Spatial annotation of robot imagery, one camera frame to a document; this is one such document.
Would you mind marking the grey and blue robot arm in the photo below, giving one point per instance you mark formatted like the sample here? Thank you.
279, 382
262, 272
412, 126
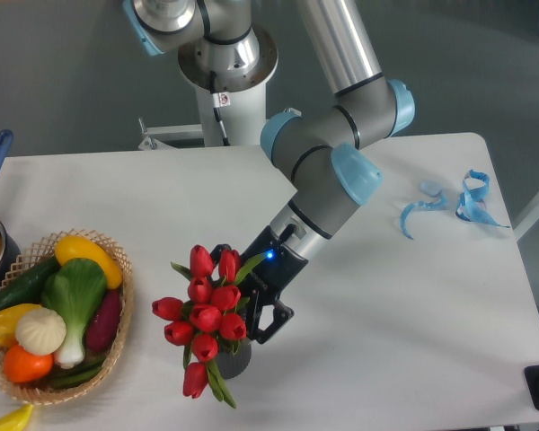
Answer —
321, 158

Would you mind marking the green pea pods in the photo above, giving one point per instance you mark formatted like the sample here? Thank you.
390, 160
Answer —
70, 378

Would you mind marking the yellow bell pepper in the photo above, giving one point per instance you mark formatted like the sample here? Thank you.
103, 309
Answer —
9, 318

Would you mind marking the yellow banana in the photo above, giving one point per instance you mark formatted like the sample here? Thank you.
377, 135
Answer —
17, 419

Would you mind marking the green bok choy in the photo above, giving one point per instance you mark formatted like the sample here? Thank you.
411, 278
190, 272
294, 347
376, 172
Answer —
75, 294

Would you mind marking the purple sweet potato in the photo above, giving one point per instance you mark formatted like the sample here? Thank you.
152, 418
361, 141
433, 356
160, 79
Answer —
103, 328

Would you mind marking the blue ribbon right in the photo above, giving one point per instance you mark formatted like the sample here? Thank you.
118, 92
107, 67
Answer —
470, 204

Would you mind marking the white steamed bun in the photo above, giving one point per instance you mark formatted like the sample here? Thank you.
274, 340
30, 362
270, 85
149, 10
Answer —
40, 331

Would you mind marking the green cucumber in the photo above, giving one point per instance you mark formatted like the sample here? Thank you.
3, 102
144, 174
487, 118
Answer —
28, 287

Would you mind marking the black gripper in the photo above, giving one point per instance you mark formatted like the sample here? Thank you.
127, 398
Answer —
276, 269

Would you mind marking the blue ribbon left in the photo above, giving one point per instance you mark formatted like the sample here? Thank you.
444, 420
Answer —
438, 201

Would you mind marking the dark grey ribbed vase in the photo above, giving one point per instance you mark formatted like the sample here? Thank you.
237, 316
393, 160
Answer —
235, 349

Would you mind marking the orange fruit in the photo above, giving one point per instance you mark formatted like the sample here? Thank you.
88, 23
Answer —
21, 366

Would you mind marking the woven bamboo basket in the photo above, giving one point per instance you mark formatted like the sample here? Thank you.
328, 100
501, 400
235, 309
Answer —
39, 392

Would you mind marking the red tulip bouquet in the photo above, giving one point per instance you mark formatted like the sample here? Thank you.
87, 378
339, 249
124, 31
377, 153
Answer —
194, 324

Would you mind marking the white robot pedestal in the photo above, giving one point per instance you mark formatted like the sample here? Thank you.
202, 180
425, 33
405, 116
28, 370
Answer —
230, 84

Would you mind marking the blue ribbon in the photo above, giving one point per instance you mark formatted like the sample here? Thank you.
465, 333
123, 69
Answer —
470, 204
438, 201

